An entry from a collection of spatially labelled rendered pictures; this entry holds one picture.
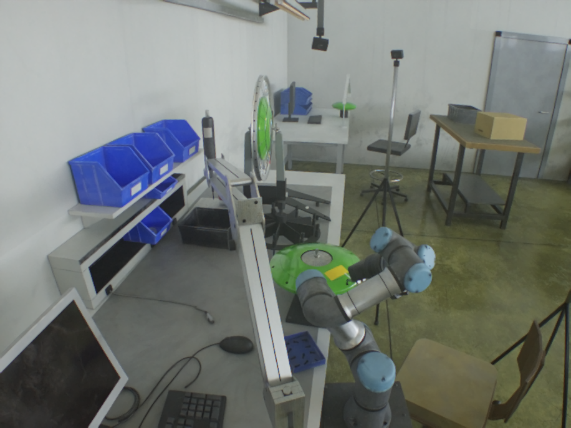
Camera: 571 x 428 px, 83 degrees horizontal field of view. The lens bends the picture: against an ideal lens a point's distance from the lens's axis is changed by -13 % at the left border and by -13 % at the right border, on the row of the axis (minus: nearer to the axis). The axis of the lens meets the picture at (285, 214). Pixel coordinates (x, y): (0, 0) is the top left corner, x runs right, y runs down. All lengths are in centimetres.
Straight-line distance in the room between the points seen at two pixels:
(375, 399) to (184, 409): 47
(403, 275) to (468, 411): 82
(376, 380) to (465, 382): 71
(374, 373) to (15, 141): 119
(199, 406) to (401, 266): 60
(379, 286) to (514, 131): 346
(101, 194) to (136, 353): 57
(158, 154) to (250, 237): 108
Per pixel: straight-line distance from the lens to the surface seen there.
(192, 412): 99
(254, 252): 69
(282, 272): 117
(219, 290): 138
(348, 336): 95
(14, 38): 132
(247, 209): 68
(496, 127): 396
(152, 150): 173
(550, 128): 648
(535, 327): 149
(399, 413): 111
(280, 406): 68
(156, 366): 115
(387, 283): 77
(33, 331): 86
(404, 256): 80
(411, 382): 150
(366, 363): 93
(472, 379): 159
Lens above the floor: 174
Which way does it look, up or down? 25 degrees down
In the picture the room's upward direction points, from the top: straight up
